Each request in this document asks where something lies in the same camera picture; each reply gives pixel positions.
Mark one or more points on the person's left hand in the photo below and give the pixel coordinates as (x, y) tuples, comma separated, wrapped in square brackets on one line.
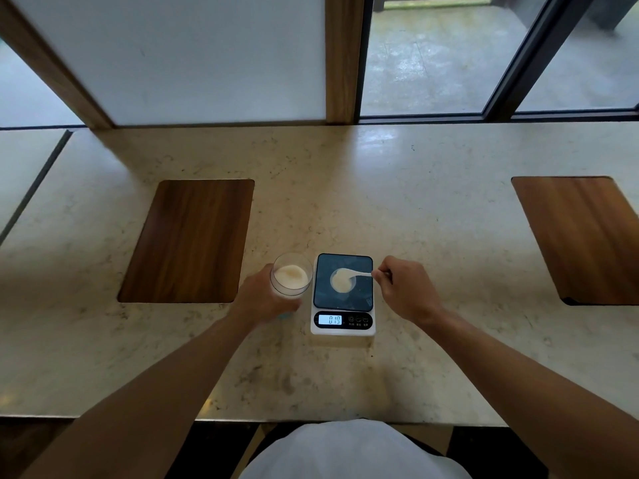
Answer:
[(259, 298)]

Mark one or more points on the person's right hand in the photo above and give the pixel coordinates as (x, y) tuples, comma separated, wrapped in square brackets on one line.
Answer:
[(407, 289)]

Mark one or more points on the person's left thumb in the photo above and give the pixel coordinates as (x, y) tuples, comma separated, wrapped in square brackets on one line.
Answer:
[(263, 275)]

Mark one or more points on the person's right fingers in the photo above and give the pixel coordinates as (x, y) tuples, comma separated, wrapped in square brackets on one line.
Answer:
[(381, 277)]

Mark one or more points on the clear glass of white powder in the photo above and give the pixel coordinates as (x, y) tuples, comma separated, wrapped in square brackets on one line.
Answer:
[(291, 279)]

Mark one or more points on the white plastic spoon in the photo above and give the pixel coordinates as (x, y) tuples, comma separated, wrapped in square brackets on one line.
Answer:
[(349, 278)]

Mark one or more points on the person's right forearm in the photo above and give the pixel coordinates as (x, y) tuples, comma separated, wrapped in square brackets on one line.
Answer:
[(539, 399)]

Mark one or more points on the person's left forearm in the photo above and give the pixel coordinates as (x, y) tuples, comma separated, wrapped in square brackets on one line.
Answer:
[(145, 414)]

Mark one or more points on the white powder pile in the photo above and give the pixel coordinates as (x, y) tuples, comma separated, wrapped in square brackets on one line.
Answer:
[(341, 284)]

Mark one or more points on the digital kitchen scale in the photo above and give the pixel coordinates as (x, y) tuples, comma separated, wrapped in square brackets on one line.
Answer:
[(343, 294)]

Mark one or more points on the brown wooden placemat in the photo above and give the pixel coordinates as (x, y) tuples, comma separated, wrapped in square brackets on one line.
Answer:
[(584, 234), (189, 240)]

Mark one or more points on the person's white shirt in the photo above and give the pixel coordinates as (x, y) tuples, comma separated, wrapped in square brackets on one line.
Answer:
[(355, 452)]

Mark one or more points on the wooden window post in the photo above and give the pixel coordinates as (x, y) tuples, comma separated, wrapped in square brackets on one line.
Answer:
[(343, 58), (50, 64)]

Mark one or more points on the black window frame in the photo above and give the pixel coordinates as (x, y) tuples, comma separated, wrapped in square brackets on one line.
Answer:
[(524, 59)]

